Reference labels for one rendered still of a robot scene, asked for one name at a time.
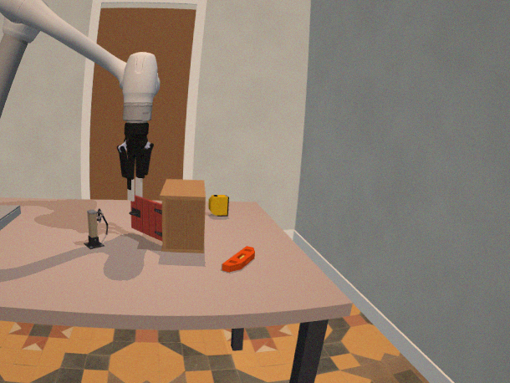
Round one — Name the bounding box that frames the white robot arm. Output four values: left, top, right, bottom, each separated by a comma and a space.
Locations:
0, 0, 160, 123

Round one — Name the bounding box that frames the brown wooden cabinet with red door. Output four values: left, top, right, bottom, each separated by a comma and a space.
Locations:
129, 179, 206, 253

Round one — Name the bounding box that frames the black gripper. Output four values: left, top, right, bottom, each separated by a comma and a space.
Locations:
117, 122, 154, 202

